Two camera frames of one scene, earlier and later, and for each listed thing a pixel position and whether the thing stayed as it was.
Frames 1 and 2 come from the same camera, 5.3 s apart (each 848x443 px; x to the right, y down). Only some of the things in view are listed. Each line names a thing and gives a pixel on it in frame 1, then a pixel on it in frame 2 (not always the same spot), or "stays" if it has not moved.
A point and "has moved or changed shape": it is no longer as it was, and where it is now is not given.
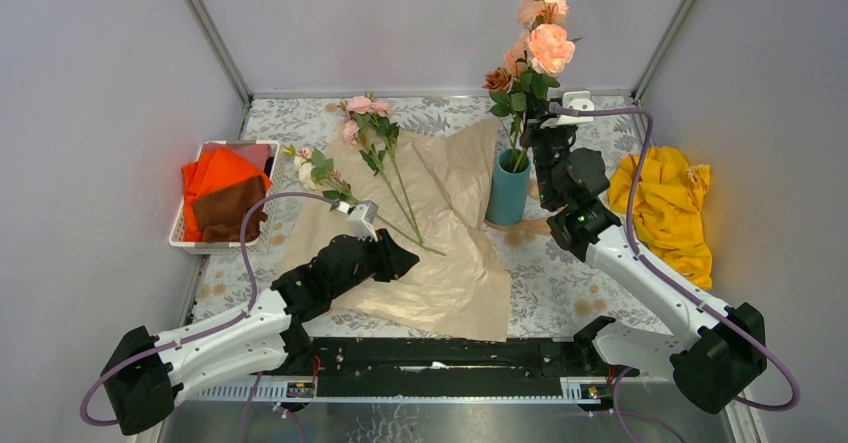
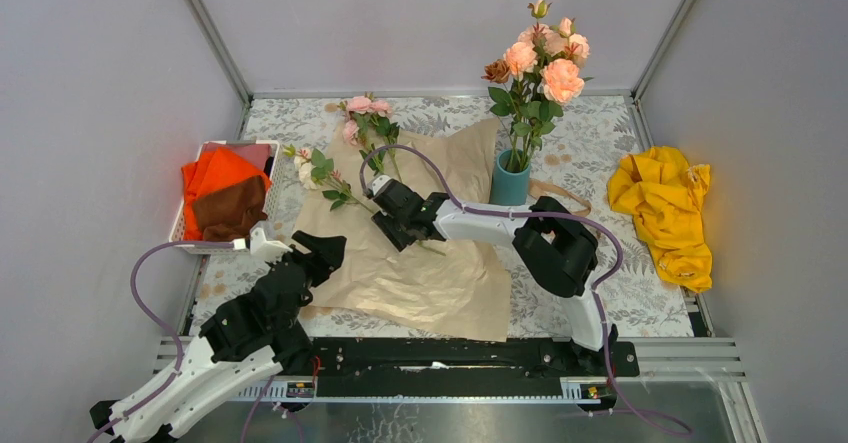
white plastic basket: (177, 237) stays
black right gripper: (534, 131) -> (385, 223)
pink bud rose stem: (546, 49) has moved or changed shape
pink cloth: (253, 154) stays
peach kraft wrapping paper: (431, 191) stays
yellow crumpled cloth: (668, 224) stays
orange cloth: (213, 171) stays
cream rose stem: (314, 170) stays
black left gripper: (395, 262) -> (327, 254)
